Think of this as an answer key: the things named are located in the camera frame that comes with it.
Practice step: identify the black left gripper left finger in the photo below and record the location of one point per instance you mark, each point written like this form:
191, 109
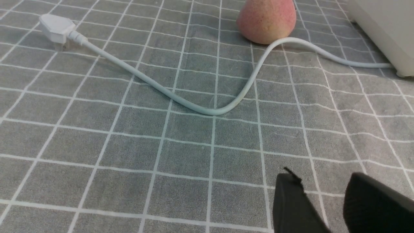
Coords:
293, 212

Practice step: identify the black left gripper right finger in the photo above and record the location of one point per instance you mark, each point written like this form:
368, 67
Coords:
372, 207

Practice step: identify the white two-slot toaster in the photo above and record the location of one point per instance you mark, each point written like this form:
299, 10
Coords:
390, 25

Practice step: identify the pink peach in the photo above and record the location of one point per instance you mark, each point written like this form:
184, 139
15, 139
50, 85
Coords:
264, 21

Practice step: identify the grey checked tablecloth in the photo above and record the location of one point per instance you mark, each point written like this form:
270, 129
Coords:
86, 147

